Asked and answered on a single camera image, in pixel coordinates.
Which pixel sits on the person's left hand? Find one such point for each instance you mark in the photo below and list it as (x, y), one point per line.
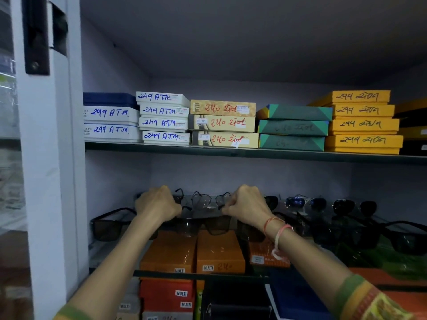
(156, 204)

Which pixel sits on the person's right hand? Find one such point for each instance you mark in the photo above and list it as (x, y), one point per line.
(248, 206)

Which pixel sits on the person's right fingers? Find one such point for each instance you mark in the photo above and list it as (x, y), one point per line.
(230, 205)

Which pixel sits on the person's left fingers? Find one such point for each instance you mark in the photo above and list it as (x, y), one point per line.
(175, 206)

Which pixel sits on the person's left forearm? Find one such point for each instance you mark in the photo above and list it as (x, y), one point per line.
(116, 263)

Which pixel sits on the person's right forearm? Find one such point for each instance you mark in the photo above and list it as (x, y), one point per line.
(310, 259)

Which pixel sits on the dark square sunglasses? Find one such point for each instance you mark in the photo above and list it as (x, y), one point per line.
(216, 224)

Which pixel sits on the dark round sunglasses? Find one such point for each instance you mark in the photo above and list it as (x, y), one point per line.
(272, 202)

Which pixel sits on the grey metal shelf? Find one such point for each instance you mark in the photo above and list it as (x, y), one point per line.
(233, 152)

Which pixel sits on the orange box with white label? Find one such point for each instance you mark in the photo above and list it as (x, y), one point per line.
(265, 256)

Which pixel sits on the beige patterned box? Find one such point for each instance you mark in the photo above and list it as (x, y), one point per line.
(222, 108)
(225, 139)
(222, 123)

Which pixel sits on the brown lens black sunglasses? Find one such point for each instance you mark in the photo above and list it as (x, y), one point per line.
(108, 228)

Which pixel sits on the small white box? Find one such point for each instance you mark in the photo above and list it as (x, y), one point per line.
(162, 123)
(165, 136)
(163, 110)
(161, 97)

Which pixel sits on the blue mirrored sunglasses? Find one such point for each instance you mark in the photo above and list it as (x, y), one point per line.
(305, 202)

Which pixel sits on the red box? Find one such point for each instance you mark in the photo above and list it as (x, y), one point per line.
(165, 289)
(166, 304)

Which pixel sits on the green box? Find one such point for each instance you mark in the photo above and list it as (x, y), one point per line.
(293, 127)
(292, 142)
(295, 112)

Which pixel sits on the black box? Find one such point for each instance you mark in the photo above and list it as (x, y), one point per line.
(237, 301)

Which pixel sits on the large white box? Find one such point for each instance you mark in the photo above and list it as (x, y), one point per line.
(111, 131)
(110, 113)

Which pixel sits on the dark folded sunglasses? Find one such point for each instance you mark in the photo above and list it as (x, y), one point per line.
(337, 231)

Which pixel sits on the grey box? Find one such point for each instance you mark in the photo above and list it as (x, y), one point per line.
(128, 308)

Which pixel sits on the black aviator sunglasses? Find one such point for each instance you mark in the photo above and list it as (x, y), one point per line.
(343, 207)

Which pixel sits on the dark blue box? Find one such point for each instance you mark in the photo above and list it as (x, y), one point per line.
(108, 99)

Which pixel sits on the yellow box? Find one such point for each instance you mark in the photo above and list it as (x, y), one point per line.
(363, 124)
(362, 110)
(363, 142)
(357, 96)

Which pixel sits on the green yellow patterned sleeve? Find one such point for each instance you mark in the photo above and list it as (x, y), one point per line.
(370, 301)
(71, 313)

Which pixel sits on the green plastic bag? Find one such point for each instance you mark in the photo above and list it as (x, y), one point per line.
(387, 259)

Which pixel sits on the large orange box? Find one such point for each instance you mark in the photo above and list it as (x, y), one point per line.
(403, 289)

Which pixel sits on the black door hinge plate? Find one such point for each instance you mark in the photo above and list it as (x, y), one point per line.
(36, 33)

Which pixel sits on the white cabinet frame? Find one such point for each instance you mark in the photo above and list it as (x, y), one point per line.
(50, 163)

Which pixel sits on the thick black frame sunglasses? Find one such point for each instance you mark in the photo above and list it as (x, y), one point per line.
(408, 241)

